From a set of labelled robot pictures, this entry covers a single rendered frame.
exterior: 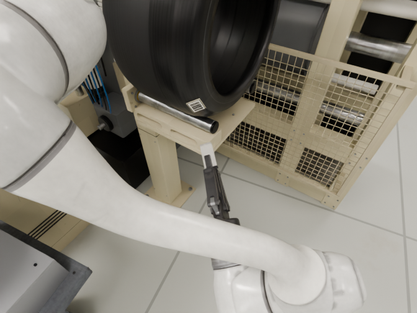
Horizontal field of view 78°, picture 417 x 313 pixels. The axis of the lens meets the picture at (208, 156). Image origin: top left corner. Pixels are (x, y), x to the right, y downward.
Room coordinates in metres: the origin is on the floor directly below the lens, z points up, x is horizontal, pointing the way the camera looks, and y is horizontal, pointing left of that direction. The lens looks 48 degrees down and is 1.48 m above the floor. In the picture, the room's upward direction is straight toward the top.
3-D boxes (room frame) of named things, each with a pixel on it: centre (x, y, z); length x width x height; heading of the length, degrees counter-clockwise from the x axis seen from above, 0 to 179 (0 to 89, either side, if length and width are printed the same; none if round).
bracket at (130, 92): (0.97, 0.19, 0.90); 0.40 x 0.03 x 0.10; 146
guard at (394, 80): (1.01, -0.33, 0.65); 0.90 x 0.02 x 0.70; 56
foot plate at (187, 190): (0.99, 0.27, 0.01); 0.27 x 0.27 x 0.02; 56
